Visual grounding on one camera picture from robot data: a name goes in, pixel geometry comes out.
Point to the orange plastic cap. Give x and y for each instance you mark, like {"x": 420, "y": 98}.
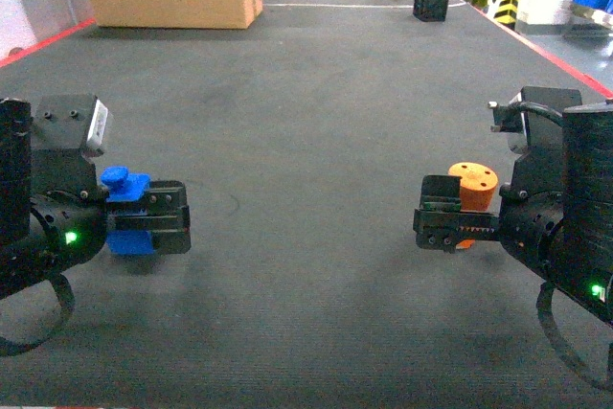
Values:
{"x": 477, "y": 186}

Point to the dark conveyor belt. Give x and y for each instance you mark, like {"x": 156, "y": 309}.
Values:
{"x": 302, "y": 141}

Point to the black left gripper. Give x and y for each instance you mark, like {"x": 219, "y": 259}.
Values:
{"x": 72, "y": 205}

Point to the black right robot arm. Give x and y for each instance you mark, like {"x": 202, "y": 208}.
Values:
{"x": 581, "y": 266}

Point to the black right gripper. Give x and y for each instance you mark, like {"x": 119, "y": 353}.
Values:
{"x": 530, "y": 218}

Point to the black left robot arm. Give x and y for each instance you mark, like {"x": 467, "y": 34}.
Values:
{"x": 27, "y": 256}

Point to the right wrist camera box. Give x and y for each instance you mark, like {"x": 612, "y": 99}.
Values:
{"x": 532, "y": 118}

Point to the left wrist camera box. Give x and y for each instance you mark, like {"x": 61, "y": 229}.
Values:
{"x": 78, "y": 121}

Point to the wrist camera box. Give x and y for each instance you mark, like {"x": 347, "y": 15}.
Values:
{"x": 532, "y": 118}
{"x": 78, "y": 121}

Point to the yellow black striped cone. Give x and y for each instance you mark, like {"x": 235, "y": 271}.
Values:
{"x": 506, "y": 13}

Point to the blue plastic part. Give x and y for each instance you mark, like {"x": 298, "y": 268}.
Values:
{"x": 125, "y": 190}

